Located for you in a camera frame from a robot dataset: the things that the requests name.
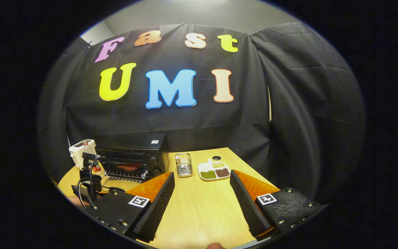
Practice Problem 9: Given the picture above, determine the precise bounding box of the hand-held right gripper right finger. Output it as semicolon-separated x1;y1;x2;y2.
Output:
229;169;324;242

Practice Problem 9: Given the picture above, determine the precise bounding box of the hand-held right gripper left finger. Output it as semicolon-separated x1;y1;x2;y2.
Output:
83;171;176;243

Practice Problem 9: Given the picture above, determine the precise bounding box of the red grilled meat slice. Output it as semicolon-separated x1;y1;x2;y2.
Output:
116;163;142;172

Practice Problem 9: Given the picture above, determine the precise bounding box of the black electric oven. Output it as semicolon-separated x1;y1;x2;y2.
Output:
95;132;170;184

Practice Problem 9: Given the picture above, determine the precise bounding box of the plastic bottle red label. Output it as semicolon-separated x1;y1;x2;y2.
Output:
83;140;103;177

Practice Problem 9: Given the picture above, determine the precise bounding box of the white toaster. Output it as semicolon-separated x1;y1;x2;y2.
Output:
69;139;97;170

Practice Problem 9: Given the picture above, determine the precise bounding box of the white divided plate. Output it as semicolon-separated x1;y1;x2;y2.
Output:
198;158;231;181

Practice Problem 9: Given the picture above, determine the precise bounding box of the black backdrop cloth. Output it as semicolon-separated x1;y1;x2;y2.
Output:
37;22;367;204

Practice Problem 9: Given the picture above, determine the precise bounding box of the black cable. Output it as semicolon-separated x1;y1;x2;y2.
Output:
76;156;103;207

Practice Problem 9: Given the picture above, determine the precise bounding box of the metal wire basket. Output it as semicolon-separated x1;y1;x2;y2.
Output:
175;153;193;178

